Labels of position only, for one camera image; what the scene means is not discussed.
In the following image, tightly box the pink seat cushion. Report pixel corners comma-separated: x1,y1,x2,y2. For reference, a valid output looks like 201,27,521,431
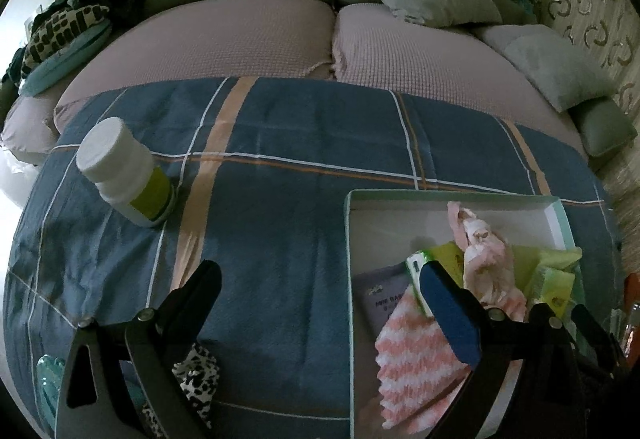
332,3,586,155
1,0,335,165

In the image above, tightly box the green small carton box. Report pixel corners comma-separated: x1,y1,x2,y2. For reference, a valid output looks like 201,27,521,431
405,251,435,319

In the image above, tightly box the white pill bottle green label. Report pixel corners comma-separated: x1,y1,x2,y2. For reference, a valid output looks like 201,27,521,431
76,117,176,228

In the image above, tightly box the pink right seat cushion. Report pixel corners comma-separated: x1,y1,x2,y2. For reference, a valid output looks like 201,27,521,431
332,3,586,155

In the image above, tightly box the pink white striped fuzzy cloth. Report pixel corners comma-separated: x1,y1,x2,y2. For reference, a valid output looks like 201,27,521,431
374,287,470,435

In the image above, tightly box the teal plastic case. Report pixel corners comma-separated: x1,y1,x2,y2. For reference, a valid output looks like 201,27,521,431
36,355,65,430

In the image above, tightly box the beige sock with print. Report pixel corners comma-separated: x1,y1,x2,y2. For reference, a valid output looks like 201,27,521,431
447,202,527,322

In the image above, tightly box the purple booklet in tray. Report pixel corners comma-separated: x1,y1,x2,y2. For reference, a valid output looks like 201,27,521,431
352,263,411,336

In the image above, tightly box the white green-rimmed tray box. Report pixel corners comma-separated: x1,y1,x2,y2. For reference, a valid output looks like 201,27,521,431
342,187,589,439

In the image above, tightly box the leopard print scrunchie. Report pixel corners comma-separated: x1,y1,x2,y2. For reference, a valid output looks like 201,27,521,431
171,343,220,429

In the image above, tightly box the black white patterned cushion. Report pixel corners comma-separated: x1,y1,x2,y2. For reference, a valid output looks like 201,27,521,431
21,4,111,79

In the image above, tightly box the yellow green tissue pack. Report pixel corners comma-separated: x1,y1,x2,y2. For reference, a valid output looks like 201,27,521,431
427,242,582,318

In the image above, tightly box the green armrest cushion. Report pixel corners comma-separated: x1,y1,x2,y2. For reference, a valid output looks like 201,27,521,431
568,98,638,171

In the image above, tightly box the pale grey throw pillow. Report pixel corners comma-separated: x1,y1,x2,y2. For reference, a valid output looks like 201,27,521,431
475,24,615,113

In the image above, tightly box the pink left seat cushion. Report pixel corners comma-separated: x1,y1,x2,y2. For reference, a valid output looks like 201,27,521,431
1,0,335,165

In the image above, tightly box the blue plaid blanket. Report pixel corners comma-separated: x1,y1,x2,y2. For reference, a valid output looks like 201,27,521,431
3,77,625,438

